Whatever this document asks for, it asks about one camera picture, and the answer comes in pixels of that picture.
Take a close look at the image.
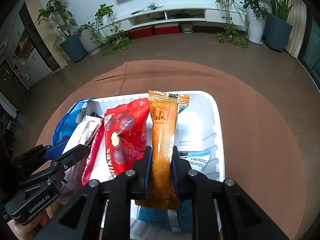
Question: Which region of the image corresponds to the dark blue snack packet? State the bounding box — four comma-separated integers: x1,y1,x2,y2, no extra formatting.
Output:
51,99,90,145

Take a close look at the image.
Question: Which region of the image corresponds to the white red snack packet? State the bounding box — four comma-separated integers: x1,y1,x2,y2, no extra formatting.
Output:
58,114,105,198

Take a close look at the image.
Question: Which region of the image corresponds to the red chocolate snack bag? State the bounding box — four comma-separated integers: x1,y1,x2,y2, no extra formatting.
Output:
104,98,150,178

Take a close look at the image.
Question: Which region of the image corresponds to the light blue snack packet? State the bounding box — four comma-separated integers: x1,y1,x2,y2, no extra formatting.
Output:
138,150,212,233

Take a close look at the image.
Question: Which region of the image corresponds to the orange snack stick packet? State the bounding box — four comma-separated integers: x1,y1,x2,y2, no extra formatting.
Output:
135,90,189,210

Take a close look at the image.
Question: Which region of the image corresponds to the white plastic tray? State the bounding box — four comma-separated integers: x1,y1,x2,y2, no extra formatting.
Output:
49,90,226,240

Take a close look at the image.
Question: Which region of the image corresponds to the left plant blue pot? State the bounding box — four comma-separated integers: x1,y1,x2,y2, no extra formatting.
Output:
36,0,89,64

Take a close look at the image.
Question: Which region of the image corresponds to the left red storage box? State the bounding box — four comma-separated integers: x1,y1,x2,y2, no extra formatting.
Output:
129,26,153,40

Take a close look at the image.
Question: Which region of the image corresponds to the red storage box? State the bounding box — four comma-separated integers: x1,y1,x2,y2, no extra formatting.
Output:
129,26,153,40
154,23,180,35

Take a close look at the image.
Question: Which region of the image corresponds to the right red storage box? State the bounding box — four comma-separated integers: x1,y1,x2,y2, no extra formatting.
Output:
154,23,180,35

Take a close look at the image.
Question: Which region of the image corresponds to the trailing vine plant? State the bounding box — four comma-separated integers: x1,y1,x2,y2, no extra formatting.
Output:
215,0,249,50

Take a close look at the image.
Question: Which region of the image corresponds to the white TV cabinet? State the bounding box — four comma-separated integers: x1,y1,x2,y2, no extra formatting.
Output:
117,3,246,31

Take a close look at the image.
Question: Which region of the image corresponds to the tall plant blue pot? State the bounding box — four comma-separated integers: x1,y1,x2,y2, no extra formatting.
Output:
264,0,293,52

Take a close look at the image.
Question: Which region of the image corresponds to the plant in white pot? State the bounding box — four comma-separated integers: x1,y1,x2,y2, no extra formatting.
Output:
241,0,268,45

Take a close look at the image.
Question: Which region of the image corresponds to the beige curtain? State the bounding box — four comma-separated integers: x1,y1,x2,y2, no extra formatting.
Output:
285,0,307,59

